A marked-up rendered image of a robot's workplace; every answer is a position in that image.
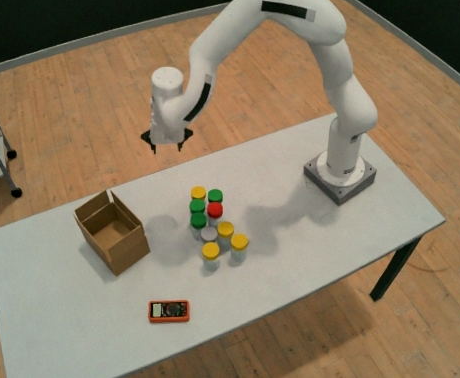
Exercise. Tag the red-capped bottle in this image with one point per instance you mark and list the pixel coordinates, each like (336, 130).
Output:
(215, 214)

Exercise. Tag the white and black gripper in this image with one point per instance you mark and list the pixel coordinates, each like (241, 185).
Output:
(162, 135)

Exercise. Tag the glass bottle with grey cap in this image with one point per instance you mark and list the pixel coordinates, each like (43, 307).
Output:
(209, 234)

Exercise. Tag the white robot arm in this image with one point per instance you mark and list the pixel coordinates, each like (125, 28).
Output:
(318, 25)

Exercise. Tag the glass bottle with green cap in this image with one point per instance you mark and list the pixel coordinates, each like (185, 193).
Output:
(198, 221)
(197, 205)
(215, 195)

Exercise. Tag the glass bottle with yellow cap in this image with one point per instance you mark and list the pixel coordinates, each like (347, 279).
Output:
(199, 192)
(225, 230)
(239, 248)
(211, 253)

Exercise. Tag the orange digital multimeter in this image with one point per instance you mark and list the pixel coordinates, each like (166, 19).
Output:
(169, 311)

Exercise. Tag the open brown cardboard box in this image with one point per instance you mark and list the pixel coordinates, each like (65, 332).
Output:
(109, 225)

